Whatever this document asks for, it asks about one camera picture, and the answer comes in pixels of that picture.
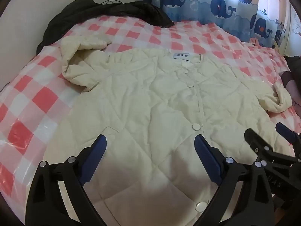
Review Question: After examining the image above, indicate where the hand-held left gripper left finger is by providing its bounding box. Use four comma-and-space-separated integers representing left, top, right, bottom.
25, 134, 107, 226

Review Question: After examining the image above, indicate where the pink white checkered bed cover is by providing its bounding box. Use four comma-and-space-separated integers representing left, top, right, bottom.
0, 14, 301, 208

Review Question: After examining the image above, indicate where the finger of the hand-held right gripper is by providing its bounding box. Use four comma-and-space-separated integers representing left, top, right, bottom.
276, 122, 301, 157
244, 128, 301, 168

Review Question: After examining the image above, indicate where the white wardrobe door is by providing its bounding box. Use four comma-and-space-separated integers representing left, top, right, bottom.
280, 2, 301, 57

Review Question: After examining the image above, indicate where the cream quilted jacket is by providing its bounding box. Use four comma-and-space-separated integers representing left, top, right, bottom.
43, 36, 293, 226

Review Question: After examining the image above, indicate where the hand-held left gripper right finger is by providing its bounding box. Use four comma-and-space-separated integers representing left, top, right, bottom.
194, 134, 283, 226

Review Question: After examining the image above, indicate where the black padded jacket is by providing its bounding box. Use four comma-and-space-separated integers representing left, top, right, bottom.
36, 0, 175, 54

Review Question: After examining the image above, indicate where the dark clothes pile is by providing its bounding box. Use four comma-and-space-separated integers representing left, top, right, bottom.
283, 55, 301, 120

